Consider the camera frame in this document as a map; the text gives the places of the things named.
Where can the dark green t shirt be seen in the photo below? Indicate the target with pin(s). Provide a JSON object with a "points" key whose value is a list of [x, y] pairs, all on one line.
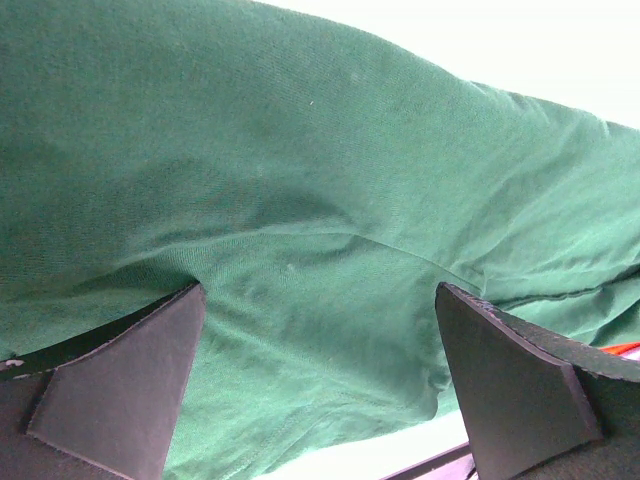
{"points": [[319, 182]]}

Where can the orange folded t shirt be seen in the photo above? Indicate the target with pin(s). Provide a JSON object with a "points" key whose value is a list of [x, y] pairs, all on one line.
{"points": [[627, 350]]}

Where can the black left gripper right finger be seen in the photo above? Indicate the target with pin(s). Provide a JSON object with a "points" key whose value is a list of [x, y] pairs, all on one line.
{"points": [[535, 404]]}

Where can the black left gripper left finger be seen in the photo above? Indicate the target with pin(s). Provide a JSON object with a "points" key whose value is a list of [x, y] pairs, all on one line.
{"points": [[103, 404]]}

